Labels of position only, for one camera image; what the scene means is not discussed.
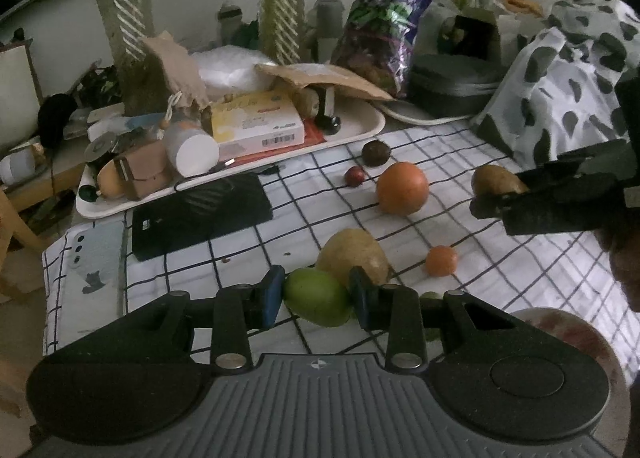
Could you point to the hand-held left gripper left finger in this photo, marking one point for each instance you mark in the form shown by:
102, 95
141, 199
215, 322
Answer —
272, 295

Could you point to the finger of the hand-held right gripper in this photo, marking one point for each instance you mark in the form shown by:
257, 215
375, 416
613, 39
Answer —
492, 205
555, 169

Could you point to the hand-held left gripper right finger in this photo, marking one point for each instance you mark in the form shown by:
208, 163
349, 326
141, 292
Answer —
359, 299

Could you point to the green lime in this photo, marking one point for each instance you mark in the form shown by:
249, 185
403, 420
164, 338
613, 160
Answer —
316, 298

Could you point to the person's right forearm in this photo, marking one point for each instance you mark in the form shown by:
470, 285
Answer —
625, 268

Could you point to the brown potato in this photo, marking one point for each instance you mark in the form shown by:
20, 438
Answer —
352, 250

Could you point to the black-checked white tablecloth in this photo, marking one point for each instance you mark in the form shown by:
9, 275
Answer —
500, 263

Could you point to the small green fruit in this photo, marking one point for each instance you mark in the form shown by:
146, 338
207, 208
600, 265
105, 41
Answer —
432, 295

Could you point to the small orange tangerine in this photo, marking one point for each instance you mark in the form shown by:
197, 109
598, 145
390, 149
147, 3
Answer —
441, 260

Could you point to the black-spotted white cloth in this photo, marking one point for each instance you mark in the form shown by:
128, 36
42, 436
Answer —
565, 78

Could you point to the large orange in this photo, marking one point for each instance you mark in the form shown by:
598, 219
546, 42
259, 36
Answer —
402, 188

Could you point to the black notebook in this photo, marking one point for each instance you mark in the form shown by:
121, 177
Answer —
200, 218

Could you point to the white oval plate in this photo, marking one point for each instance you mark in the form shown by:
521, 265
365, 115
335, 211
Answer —
425, 119

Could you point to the small red fruit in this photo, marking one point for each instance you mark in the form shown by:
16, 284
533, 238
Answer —
354, 177

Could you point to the grey zip case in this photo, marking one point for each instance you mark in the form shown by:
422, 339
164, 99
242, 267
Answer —
455, 86

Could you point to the dark passion fruit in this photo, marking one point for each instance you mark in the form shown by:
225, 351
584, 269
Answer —
375, 152

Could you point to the white red-patterned plate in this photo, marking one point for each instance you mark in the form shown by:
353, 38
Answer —
575, 333

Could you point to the white tray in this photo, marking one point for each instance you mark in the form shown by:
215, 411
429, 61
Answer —
360, 121

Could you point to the white cylindrical bottle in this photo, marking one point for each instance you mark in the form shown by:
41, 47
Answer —
192, 151

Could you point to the light blue phone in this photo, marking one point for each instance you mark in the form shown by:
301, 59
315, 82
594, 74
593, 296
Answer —
97, 278

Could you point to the yellow cardboard box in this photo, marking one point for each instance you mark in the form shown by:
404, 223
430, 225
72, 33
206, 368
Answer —
257, 118

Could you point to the brown leather pouch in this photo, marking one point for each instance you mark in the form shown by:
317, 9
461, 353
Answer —
145, 171

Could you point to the small black bottle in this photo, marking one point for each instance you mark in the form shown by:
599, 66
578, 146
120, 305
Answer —
329, 113

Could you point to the purple snack bag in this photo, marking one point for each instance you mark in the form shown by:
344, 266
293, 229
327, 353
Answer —
380, 33

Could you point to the torn cardboard sheet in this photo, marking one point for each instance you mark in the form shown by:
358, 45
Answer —
325, 78

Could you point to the clear bubble wrap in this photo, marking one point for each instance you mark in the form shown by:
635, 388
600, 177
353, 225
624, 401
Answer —
225, 71

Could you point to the black round object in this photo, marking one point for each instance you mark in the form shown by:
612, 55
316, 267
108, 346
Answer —
57, 118

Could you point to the ribbed glass vase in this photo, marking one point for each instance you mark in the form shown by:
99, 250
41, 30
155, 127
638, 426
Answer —
280, 3
127, 8

